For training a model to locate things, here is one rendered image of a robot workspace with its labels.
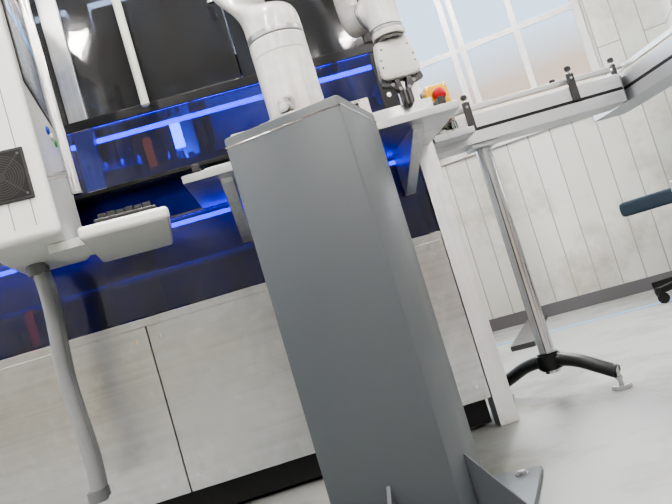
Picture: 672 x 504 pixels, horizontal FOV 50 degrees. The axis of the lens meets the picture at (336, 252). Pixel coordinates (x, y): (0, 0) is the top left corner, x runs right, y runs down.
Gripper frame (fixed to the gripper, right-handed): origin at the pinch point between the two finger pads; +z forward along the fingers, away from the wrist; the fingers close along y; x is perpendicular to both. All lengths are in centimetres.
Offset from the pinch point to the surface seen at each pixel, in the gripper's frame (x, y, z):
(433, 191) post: -37.2, -8.5, 19.9
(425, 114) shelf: 2.9, -2.4, 5.8
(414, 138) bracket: -7.1, -0.4, 8.8
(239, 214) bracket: -20, 48, 14
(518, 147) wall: -278, -130, -20
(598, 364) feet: -39, -42, 83
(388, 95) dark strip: -36.8, -3.8, -11.7
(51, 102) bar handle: 15, 81, -16
